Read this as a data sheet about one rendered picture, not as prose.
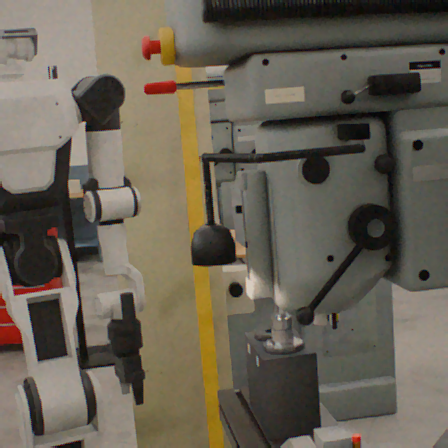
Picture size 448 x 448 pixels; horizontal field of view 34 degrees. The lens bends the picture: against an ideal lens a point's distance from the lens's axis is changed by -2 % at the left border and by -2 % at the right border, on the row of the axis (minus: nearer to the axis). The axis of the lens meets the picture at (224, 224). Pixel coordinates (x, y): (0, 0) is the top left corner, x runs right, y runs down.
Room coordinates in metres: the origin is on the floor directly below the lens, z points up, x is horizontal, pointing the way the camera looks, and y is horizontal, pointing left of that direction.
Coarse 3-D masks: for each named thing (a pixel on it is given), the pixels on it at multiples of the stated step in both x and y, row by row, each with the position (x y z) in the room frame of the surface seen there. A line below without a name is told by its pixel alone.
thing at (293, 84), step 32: (256, 64) 1.11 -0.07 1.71; (288, 64) 1.11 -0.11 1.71; (320, 64) 1.12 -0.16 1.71; (352, 64) 1.13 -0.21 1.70; (384, 64) 1.14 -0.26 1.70; (416, 64) 1.14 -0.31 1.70; (256, 96) 1.11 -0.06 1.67; (288, 96) 1.11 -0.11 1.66; (320, 96) 1.12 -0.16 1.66; (384, 96) 1.14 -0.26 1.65; (416, 96) 1.14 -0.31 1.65
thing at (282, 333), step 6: (276, 324) 1.58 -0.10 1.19; (282, 324) 1.57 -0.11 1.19; (288, 324) 1.58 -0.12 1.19; (276, 330) 1.58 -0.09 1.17; (282, 330) 1.57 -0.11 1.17; (288, 330) 1.58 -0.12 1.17; (276, 336) 1.58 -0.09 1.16; (282, 336) 1.57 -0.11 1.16; (288, 336) 1.58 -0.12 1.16; (276, 342) 1.58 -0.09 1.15; (282, 342) 1.57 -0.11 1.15; (288, 342) 1.58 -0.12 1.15
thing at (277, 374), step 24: (264, 336) 1.66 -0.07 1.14; (264, 360) 1.53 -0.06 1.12; (288, 360) 1.54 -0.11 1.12; (312, 360) 1.54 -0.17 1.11; (264, 384) 1.53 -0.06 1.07; (288, 384) 1.54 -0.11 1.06; (312, 384) 1.54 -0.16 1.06; (264, 408) 1.55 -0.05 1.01; (288, 408) 1.54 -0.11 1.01; (312, 408) 1.54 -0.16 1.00; (288, 432) 1.54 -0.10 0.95; (312, 432) 1.54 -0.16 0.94
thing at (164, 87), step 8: (216, 80) 1.32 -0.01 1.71; (224, 80) 1.31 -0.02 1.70; (144, 88) 1.30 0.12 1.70; (152, 88) 1.29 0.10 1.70; (160, 88) 1.29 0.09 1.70; (168, 88) 1.29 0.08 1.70; (176, 88) 1.30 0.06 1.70; (184, 88) 1.31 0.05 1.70; (192, 88) 1.31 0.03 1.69; (200, 88) 1.31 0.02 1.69
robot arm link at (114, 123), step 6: (90, 78) 1.89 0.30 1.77; (84, 84) 1.88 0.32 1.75; (78, 90) 1.92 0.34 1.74; (114, 114) 1.87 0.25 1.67; (114, 120) 1.87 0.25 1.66; (84, 126) 1.89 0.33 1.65; (90, 126) 1.86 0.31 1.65; (96, 126) 1.85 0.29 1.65; (102, 126) 1.85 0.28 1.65; (108, 126) 1.86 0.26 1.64; (114, 126) 1.87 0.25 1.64
